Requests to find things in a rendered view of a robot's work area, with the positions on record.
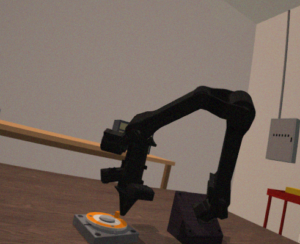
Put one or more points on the orange round plate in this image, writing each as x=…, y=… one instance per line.
x=118, y=225

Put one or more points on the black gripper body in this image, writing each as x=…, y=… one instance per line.
x=134, y=187

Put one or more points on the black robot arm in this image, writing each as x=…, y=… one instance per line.
x=234, y=106

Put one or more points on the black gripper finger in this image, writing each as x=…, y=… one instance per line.
x=120, y=196
x=126, y=204

